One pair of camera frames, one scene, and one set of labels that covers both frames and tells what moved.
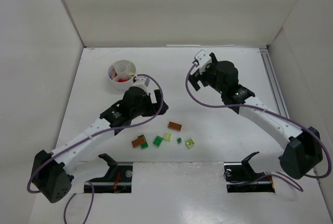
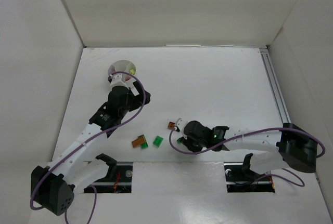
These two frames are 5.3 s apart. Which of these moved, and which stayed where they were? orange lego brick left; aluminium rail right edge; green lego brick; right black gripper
Moved: right black gripper
Stayed: orange lego brick left; aluminium rail right edge; green lego brick
